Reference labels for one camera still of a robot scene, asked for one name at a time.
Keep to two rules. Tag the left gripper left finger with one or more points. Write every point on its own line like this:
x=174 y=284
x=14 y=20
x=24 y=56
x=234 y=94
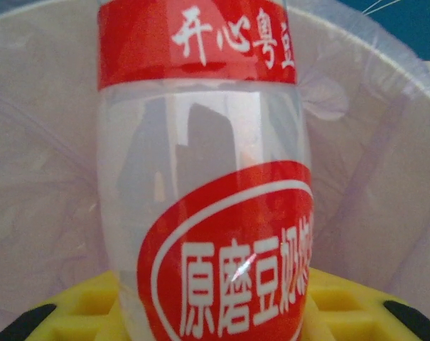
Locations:
x=86 y=312

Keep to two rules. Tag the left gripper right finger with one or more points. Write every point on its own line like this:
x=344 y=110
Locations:
x=342 y=312

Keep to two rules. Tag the soy milk bottle red label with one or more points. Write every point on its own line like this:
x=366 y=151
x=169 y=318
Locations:
x=200 y=142

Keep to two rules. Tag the translucent purple bin liner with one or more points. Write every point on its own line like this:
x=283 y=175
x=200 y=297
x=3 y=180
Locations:
x=40 y=160

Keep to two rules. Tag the white plastic waste bin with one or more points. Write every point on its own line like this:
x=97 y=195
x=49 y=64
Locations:
x=360 y=39

